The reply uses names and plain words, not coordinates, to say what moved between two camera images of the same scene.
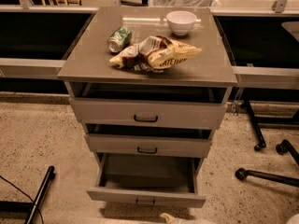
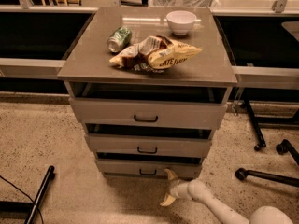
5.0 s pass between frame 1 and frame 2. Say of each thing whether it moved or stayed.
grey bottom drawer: moved
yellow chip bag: stayed
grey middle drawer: stayed
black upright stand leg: stayed
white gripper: moved
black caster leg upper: stayed
